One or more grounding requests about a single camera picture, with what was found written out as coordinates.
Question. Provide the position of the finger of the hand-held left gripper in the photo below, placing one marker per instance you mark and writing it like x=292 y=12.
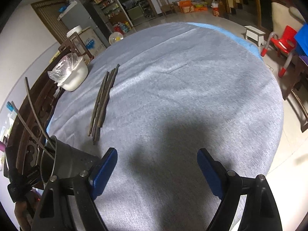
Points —
x=22 y=181

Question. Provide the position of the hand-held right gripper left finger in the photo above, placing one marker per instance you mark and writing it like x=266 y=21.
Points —
x=103 y=175

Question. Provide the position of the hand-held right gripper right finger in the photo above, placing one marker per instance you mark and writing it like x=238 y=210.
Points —
x=208 y=173

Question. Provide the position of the black chopstick holder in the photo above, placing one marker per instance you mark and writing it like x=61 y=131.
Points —
x=69 y=158

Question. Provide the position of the bundle of dark chopsticks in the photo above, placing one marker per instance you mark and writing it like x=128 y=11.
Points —
x=102 y=105

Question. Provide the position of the dark carved wooden chair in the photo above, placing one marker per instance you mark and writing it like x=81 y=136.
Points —
x=31 y=139
x=77 y=47

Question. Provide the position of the white bowl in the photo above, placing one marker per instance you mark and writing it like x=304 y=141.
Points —
x=77 y=79

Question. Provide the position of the clear plastic bag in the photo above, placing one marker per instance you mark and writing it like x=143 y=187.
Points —
x=61 y=69

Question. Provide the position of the dark wooden side table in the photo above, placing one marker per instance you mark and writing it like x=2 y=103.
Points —
x=297 y=77

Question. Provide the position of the white blue printed cardboard box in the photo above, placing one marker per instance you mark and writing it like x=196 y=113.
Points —
x=92 y=42

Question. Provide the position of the white electric fan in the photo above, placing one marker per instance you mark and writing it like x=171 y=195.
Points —
x=116 y=38

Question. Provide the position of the blue table cover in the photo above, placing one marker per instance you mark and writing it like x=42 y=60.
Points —
x=240 y=38

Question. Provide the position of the white round container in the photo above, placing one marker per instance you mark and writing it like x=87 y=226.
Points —
x=74 y=30

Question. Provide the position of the small white stool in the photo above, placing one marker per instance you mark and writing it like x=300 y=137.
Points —
x=253 y=30

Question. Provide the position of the red plastic child chair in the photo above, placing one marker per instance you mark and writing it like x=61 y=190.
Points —
x=286 y=38

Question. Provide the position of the grey refrigerator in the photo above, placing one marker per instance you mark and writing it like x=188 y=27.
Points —
x=77 y=16

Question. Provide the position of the orange cardboard box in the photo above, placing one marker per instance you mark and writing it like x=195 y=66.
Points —
x=185 y=6
x=201 y=9

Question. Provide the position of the brown wooden door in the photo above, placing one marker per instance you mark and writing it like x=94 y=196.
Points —
x=49 y=19

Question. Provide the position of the stocked display shelf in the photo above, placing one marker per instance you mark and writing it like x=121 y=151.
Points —
x=108 y=7

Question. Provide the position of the cream armchair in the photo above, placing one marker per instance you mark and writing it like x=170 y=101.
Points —
x=281 y=16

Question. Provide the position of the wooden cabinet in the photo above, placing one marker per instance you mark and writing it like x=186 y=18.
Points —
x=263 y=4

